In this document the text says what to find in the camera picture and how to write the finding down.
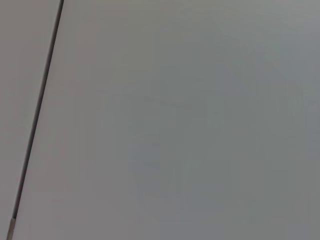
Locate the black wall seam strip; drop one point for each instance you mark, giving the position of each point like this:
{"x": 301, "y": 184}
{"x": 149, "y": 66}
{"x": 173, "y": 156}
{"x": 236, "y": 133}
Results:
{"x": 39, "y": 100}

